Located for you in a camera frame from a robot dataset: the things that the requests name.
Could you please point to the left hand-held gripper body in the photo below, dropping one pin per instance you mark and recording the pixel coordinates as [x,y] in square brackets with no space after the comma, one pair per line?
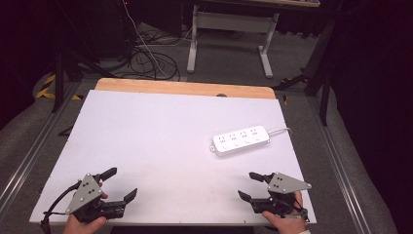
[83,195]

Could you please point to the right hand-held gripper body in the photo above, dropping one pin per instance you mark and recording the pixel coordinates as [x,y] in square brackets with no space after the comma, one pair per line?
[284,185]

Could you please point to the white power strip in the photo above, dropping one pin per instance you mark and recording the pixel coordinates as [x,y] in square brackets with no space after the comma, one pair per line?
[240,140]

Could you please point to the person's left hand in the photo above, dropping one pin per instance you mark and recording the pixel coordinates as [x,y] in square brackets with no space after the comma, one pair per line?
[81,227]

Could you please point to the person's right hand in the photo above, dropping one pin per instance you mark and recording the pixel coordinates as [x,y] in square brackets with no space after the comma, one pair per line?
[287,226]

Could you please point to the white board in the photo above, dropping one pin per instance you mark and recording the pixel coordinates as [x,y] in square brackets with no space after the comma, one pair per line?
[146,146]

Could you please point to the white sleeve cuff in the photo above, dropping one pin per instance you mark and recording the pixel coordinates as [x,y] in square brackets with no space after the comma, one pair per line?
[304,232]

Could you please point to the black metal stand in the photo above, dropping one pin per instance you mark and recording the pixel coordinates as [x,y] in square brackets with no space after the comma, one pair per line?
[324,97]
[58,84]

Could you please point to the wooden table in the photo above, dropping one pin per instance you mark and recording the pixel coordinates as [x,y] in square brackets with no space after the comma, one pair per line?
[162,86]

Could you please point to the yellow and black tape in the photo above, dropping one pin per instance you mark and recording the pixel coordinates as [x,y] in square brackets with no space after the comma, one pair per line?
[48,81]

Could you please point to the wooden desk top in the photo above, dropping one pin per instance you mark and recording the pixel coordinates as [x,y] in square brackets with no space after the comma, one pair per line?
[285,2]

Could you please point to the aluminium rail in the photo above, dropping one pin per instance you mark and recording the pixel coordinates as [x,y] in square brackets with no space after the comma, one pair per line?
[337,175]
[29,156]

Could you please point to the white metal desk frame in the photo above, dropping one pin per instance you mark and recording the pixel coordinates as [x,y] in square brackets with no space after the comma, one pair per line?
[233,21]

